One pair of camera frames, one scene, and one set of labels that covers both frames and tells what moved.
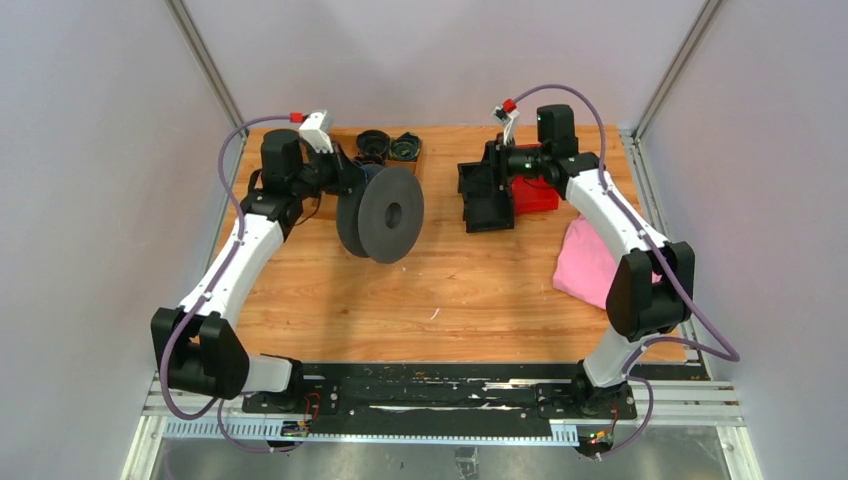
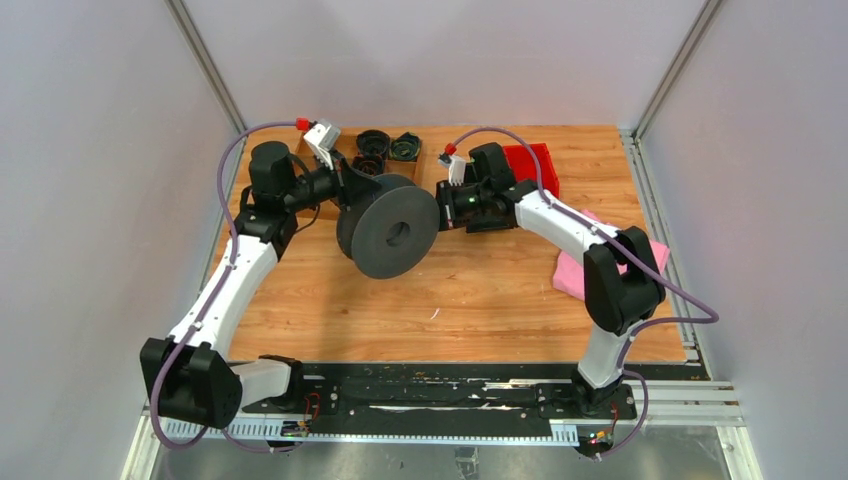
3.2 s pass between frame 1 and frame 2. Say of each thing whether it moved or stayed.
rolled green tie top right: stayed
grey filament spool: moved
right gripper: moved
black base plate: stayed
